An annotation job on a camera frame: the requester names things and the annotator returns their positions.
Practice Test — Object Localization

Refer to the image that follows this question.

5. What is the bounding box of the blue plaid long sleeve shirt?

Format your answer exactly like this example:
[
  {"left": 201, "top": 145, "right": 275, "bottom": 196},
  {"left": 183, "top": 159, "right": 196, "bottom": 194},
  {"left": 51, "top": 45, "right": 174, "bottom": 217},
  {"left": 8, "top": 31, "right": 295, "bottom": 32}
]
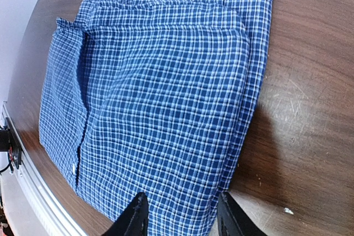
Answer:
[{"left": 39, "top": 0, "right": 272, "bottom": 235}]

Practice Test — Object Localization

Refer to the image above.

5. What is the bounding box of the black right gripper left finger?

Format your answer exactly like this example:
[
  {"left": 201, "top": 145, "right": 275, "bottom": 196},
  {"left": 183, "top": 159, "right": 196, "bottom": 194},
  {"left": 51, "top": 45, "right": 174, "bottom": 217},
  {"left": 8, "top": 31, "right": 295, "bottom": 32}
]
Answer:
[{"left": 102, "top": 192, "right": 149, "bottom": 236}]

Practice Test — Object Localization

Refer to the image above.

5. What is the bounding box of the front aluminium rail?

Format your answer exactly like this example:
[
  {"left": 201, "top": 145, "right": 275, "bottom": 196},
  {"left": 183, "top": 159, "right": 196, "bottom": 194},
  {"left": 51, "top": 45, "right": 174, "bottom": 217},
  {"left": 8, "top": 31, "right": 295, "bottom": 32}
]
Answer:
[{"left": 2, "top": 102, "right": 86, "bottom": 235}]

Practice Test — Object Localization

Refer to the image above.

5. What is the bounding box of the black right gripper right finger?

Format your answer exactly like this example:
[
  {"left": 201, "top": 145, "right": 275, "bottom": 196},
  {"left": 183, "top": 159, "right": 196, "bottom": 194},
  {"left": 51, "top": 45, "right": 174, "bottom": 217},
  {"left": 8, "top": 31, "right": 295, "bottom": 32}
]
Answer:
[{"left": 217, "top": 192, "right": 266, "bottom": 236}]

